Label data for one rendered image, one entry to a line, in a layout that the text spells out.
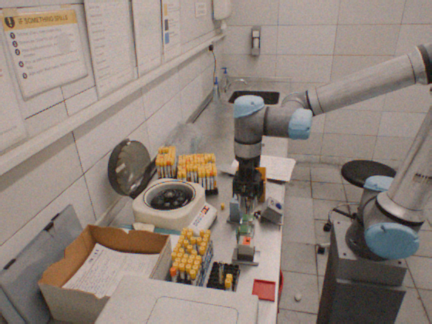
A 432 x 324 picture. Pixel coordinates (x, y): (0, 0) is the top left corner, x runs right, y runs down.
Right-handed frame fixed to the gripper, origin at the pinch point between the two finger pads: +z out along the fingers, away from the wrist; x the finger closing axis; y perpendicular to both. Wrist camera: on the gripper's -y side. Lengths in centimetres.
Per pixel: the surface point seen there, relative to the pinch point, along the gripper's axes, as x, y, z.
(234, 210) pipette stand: -7.3, -17.1, 13.9
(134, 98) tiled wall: -57, -47, -19
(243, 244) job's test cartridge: -1.2, 1.7, 12.7
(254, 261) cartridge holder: 2.7, 2.2, 19.0
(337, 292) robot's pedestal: 29.1, 4.8, 25.5
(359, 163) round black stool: 59, -119, 43
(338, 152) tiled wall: 66, -240, 94
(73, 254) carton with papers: -50, 19, 9
